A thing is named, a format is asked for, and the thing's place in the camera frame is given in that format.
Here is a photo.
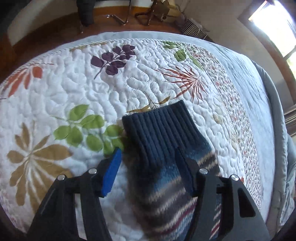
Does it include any blue striped knit sweater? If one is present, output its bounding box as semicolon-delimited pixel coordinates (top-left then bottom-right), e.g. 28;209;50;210
122;101;220;240

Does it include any grey rumpled duvet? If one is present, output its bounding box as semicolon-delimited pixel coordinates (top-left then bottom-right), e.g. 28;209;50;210
253;62;295;237

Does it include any white floral quilted bedspread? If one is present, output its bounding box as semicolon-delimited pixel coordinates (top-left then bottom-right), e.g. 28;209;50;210
1;32;284;232

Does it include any wooden coat rack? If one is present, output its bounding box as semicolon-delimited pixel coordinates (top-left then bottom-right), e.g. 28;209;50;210
134;1;182;26

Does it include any window with wooden frame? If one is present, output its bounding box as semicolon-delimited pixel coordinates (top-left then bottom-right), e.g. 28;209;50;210
238;1;295;77

